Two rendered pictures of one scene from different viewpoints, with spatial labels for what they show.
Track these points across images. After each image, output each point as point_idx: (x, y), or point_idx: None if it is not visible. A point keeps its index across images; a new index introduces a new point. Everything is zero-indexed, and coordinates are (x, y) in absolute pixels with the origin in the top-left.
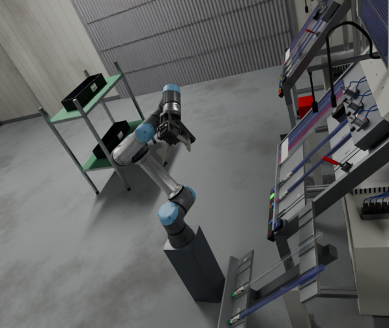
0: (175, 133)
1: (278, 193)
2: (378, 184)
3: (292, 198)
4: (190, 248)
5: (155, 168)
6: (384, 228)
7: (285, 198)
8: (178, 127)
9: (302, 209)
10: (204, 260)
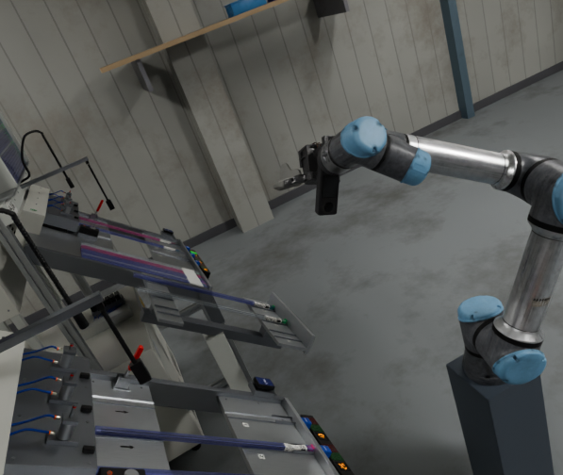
0: (300, 165)
1: (322, 465)
2: None
3: (261, 430)
4: (449, 365)
5: (521, 259)
6: None
7: (287, 442)
8: (306, 168)
9: (175, 319)
10: (471, 421)
